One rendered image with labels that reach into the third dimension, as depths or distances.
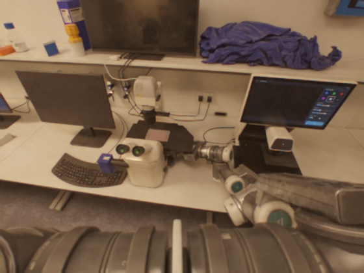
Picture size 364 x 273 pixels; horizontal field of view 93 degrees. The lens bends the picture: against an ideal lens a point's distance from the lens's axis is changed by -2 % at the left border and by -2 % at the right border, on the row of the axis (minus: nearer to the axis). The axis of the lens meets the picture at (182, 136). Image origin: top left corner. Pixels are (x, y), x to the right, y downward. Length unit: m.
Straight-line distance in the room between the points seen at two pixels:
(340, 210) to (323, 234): 0.04
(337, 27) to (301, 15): 0.26
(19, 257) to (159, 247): 0.16
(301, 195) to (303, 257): 0.11
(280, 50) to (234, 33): 0.28
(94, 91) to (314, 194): 1.06
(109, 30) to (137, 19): 0.20
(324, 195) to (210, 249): 0.16
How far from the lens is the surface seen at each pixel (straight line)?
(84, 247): 0.27
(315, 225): 0.29
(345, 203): 0.29
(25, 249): 0.30
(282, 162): 1.11
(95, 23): 1.41
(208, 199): 1.04
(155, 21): 1.25
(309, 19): 1.59
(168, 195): 1.04
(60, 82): 1.23
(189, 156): 1.00
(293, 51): 1.26
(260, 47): 1.17
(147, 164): 0.90
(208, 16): 1.46
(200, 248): 0.24
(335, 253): 0.29
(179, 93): 1.51
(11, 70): 2.25
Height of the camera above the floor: 1.65
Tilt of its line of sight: 42 degrees down
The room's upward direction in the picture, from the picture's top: 1 degrees clockwise
